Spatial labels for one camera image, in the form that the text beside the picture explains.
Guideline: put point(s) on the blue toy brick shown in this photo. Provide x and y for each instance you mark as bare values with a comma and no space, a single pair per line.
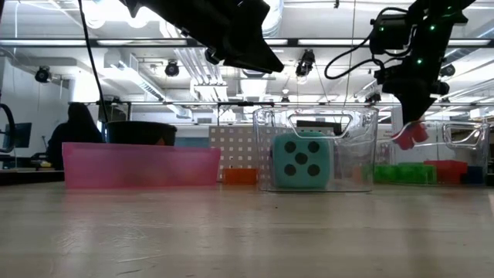
474,175

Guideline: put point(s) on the blue background panel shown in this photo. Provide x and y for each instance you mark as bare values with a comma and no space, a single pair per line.
193,142

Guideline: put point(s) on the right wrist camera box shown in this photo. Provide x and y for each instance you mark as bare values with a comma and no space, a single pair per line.
390,34

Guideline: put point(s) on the white perforated panel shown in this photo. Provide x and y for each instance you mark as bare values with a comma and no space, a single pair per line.
235,150

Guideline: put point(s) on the teal foam die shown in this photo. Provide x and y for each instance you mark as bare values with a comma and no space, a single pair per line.
324,170

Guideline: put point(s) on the person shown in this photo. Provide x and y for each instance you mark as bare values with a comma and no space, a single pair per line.
77,131

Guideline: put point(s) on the orange toy brick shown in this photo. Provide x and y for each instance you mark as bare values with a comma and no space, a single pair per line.
240,176

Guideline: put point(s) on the clear plastic bin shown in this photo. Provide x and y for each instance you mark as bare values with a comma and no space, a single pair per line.
363,146
463,135

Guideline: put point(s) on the green toy brick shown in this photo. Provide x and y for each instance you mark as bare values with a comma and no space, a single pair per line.
386,173
417,173

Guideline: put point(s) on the pink toy brick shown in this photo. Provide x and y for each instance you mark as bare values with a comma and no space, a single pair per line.
411,135

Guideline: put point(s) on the silver ventilation duct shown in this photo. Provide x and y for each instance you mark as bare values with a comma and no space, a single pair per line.
274,19

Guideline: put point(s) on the black overhead frame bar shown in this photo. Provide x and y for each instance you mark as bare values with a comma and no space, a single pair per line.
328,42

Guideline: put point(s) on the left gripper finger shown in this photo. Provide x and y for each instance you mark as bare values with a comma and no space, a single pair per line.
258,58

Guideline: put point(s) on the pink translucent plastic tray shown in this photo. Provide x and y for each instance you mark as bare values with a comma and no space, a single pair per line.
139,166

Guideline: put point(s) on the black background monitor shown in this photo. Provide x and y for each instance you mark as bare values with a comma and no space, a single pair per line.
24,135

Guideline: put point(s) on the black framed background table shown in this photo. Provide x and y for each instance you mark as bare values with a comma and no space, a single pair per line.
173,103

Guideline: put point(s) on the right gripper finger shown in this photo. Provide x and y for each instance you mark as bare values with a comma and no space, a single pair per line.
415,108

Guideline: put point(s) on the black hanging ceiling camera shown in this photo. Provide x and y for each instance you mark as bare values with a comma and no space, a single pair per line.
305,62

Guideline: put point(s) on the black ceiling spotlight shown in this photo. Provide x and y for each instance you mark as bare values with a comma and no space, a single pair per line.
42,74
172,68
447,70

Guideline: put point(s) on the black bucket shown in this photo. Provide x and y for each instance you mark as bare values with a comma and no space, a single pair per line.
139,133

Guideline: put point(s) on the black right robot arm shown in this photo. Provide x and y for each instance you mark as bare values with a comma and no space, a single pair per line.
444,7

